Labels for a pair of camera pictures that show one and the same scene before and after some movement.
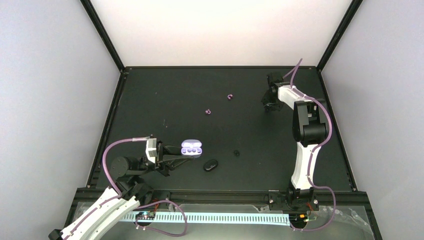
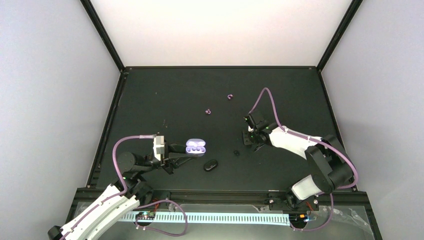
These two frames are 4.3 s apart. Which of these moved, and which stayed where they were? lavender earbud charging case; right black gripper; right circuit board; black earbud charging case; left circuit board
Moved: right black gripper; lavender earbud charging case
Stayed: left circuit board; right circuit board; black earbud charging case
